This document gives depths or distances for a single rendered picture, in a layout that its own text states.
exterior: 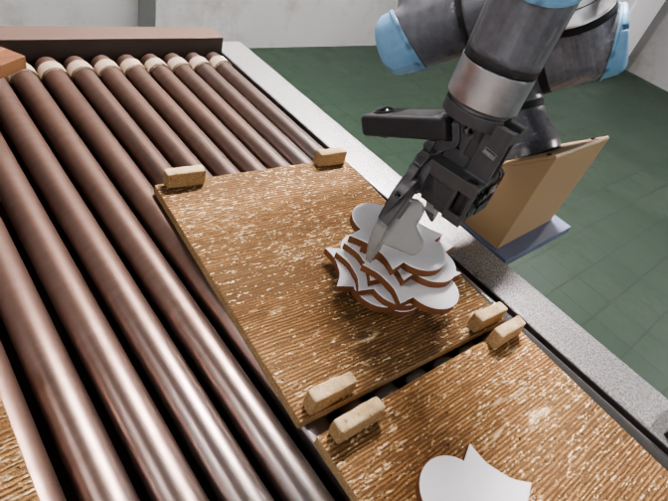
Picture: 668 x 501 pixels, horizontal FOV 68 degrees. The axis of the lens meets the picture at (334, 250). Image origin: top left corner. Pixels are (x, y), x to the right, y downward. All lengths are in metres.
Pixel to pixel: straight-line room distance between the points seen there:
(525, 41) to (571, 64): 0.51
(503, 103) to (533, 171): 0.42
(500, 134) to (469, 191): 0.06
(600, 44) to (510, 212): 0.31
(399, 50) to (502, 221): 0.45
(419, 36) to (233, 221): 0.34
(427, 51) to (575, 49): 0.42
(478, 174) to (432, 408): 0.26
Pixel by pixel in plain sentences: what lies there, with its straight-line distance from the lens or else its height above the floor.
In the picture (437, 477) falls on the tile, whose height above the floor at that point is 0.95.
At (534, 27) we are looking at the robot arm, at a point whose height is 1.30.
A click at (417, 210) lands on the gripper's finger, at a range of 0.56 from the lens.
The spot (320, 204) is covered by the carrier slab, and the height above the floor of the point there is 0.94.
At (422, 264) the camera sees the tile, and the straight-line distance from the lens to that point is 0.61.
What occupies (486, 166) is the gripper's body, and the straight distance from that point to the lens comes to 0.53.
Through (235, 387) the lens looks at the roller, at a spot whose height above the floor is 0.92.
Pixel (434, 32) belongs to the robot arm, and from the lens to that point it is 0.61.
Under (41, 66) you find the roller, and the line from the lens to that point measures 1.10.
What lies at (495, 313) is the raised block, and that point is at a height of 0.96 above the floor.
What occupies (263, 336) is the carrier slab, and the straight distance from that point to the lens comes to 0.58.
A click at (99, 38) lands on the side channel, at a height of 0.95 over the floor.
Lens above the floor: 1.39
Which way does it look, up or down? 40 degrees down
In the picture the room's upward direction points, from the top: 20 degrees clockwise
